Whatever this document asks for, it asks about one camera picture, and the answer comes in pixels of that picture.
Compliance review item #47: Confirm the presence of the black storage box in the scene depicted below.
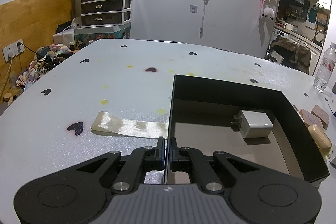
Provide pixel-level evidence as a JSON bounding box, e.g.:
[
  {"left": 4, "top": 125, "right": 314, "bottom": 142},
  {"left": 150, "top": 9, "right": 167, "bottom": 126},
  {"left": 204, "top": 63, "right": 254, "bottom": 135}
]
[{"left": 169, "top": 75, "right": 329, "bottom": 185}]

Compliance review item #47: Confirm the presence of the white wall charger cube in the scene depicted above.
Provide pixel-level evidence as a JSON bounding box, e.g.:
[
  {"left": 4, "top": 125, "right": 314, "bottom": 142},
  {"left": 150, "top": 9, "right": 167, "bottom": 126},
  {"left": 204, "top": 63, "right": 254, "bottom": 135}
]
[{"left": 232, "top": 110, "right": 273, "bottom": 139}]

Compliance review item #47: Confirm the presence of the pink compact box front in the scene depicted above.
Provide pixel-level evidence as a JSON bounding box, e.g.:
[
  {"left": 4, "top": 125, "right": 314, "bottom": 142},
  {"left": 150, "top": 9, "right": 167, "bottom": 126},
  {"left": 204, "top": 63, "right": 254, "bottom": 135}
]
[{"left": 299, "top": 109, "right": 323, "bottom": 129}]

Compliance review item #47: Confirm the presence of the pink compact box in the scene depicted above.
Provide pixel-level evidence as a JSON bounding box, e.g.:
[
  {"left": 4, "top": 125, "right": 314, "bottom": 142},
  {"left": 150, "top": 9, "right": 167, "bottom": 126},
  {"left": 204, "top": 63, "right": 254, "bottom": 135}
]
[
  {"left": 311, "top": 105, "right": 330, "bottom": 129},
  {"left": 299, "top": 109, "right": 323, "bottom": 129}
]

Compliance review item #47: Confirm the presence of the gold earbuds case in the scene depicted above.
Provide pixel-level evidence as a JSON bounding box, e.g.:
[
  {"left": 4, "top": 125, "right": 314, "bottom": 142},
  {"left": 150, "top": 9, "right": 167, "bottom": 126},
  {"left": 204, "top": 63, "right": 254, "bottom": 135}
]
[{"left": 307, "top": 124, "right": 332, "bottom": 159}]

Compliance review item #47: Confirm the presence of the cream satin ribbon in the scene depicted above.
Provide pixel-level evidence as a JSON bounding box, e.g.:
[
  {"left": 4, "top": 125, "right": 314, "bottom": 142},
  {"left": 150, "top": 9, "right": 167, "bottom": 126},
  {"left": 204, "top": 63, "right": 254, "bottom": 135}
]
[{"left": 91, "top": 111, "right": 168, "bottom": 139}]

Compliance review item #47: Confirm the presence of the pile of plush toys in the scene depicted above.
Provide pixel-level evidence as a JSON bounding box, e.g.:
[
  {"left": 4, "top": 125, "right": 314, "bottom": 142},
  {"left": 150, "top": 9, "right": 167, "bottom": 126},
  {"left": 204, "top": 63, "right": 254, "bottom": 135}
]
[{"left": 10, "top": 42, "right": 79, "bottom": 89}]

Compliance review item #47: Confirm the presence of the white three-drawer cabinet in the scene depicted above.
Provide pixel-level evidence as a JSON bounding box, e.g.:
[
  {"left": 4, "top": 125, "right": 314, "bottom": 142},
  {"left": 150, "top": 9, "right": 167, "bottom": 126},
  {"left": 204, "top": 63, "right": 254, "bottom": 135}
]
[{"left": 81, "top": 0, "right": 132, "bottom": 26}]

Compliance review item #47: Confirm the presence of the brown jacket on chair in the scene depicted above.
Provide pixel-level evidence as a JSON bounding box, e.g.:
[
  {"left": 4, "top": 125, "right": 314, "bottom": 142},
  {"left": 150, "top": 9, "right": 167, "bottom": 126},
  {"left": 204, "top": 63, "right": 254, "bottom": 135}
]
[{"left": 269, "top": 37, "right": 311, "bottom": 75}]

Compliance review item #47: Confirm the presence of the white plush sheep toy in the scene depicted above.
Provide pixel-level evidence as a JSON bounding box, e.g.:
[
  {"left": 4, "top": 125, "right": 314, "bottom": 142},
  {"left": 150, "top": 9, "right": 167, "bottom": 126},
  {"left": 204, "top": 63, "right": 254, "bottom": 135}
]
[{"left": 261, "top": 7, "right": 275, "bottom": 20}]

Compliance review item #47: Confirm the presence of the clear water bottle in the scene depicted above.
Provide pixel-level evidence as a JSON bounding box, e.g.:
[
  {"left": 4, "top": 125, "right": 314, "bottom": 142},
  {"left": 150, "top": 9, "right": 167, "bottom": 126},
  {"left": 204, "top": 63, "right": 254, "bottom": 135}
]
[{"left": 313, "top": 43, "right": 335, "bottom": 93}]

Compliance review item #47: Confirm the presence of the white wall power outlet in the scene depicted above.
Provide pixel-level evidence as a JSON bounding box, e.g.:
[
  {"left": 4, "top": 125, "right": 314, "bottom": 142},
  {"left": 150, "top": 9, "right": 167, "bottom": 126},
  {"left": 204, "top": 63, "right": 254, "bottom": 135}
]
[{"left": 2, "top": 39, "right": 25, "bottom": 63}]

